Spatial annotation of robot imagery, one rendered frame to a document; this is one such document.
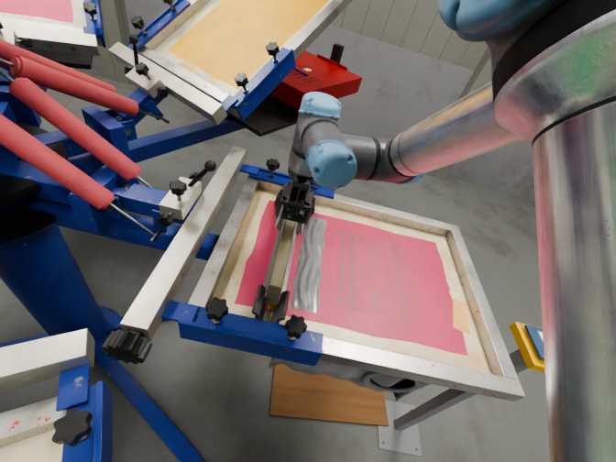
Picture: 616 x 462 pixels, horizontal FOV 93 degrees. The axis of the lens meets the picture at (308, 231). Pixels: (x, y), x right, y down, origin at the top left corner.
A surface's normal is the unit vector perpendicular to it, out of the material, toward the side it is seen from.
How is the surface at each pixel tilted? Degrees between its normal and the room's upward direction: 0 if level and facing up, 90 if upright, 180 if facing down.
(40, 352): 0
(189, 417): 0
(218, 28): 32
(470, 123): 104
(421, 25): 90
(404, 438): 0
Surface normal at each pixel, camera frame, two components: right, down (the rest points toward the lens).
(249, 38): -0.11, -0.34
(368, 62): -0.16, 0.67
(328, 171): 0.21, 0.72
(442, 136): -0.90, 0.32
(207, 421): 0.23, -0.69
